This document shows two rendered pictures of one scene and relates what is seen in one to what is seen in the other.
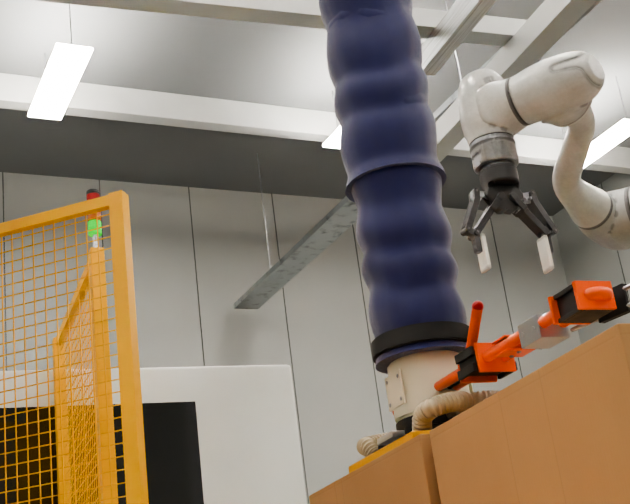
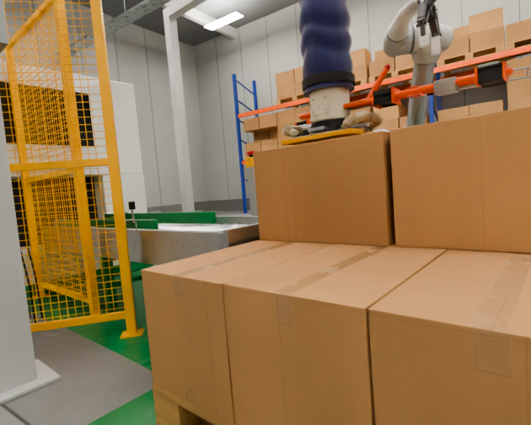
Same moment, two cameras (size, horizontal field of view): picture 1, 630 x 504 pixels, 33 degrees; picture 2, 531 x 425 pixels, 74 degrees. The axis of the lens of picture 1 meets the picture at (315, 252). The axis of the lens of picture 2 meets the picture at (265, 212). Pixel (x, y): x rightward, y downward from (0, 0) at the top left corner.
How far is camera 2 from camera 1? 1.31 m
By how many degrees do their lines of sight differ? 37
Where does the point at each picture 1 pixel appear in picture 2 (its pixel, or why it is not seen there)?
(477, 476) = (438, 158)
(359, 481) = (309, 149)
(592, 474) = not seen: outside the picture
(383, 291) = (322, 49)
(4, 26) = not seen: outside the picture
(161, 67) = not seen: outside the picture
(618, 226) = (406, 44)
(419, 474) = (377, 152)
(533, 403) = (520, 125)
